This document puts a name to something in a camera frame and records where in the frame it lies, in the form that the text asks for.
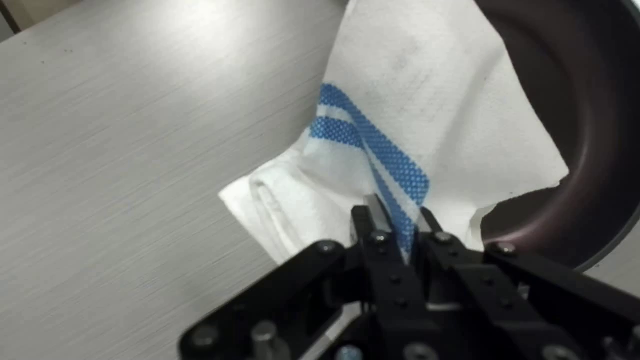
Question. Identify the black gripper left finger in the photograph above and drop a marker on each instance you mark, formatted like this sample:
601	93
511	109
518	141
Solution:
320	293

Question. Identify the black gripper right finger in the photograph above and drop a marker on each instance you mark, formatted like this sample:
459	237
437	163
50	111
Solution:
533	293

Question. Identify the dark nonstick frying pan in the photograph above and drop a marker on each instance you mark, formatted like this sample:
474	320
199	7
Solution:
593	121

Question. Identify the white towel with blue stripes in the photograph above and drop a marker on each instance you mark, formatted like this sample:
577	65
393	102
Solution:
426	101

